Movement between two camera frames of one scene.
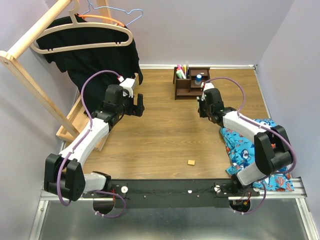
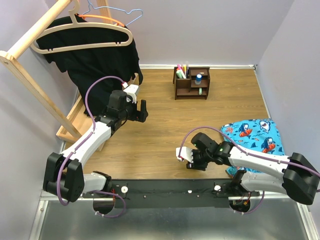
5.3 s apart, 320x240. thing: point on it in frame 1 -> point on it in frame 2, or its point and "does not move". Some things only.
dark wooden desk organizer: x=186 y=88 does not move
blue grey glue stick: x=198 y=79 does not move
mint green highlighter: x=179 y=74 does not move
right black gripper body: x=204 y=110 -> x=200 y=160
